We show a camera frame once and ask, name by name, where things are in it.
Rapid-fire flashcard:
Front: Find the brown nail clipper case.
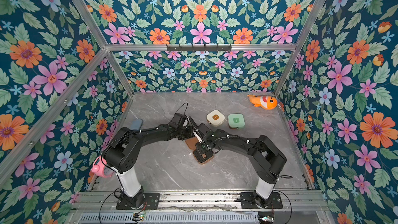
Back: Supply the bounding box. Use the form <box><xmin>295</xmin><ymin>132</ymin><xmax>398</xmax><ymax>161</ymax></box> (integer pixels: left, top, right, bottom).
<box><xmin>185</xmin><ymin>137</ymin><xmax>214</xmax><ymax>164</ymax></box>

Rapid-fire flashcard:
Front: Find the cream nail clipper case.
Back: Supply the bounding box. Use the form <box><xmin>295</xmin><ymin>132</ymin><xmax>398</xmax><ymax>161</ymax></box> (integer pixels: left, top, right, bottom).
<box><xmin>206</xmin><ymin>110</ymin><xmax>226</xmax><ymax>127</ymax></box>

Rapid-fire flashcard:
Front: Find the green nail clipper case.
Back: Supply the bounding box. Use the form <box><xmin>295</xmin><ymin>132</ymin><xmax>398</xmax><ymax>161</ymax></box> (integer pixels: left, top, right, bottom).
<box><xmin>228</xmin><ymin>114</ymin><xmax>245</xmax><ymax>129</ymax></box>

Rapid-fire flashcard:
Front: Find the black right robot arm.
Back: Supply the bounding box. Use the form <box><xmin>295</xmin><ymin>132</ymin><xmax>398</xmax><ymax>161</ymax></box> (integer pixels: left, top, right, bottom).
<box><xmin>193</xmin><ymin>123</ymin><xmax>287</xmax><ymax>208</ymax></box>

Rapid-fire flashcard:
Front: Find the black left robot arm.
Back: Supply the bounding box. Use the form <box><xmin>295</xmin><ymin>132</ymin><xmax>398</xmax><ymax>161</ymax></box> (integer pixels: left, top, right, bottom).
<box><xmin>101</xmin><ymin>113</ymin><xmax>194</xmax><ymax>210</ymax></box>

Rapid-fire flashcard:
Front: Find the blue oval case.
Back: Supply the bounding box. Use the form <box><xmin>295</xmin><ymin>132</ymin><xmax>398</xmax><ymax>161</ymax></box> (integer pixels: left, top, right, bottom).
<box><xmin>130</xmin><ymin>119</ymin><xmax>143</xmax><ymax>131</ymax></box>

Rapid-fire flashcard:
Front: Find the orange clownfish plush toy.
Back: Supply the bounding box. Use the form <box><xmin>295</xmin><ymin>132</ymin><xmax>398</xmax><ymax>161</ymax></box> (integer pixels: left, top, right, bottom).
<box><xmin>248</xmin><ymin>94</ymin><xmax>278</xmax><ymax>110</ymax></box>

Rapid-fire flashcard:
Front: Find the pink alarm clock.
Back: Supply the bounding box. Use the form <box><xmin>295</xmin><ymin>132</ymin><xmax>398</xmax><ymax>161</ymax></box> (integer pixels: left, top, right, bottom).
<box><xmin>91</xmin><ymin>156</ymin><xmax>114</xmax><ymax>178</ymax></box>

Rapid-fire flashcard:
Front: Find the black hook rail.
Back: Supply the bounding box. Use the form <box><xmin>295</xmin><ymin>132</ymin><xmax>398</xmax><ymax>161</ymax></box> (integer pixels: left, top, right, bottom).
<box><xmin>166</xmin><ymin>44</ymin><xmax>232</xmax><ymax>52</ymax></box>

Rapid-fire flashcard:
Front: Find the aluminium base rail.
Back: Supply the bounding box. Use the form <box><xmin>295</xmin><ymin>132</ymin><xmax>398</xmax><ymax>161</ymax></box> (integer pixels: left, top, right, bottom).
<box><xmin>77</xmin><ymin>189</ymin><xmax>329</xmax><ymax>212</ymax></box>

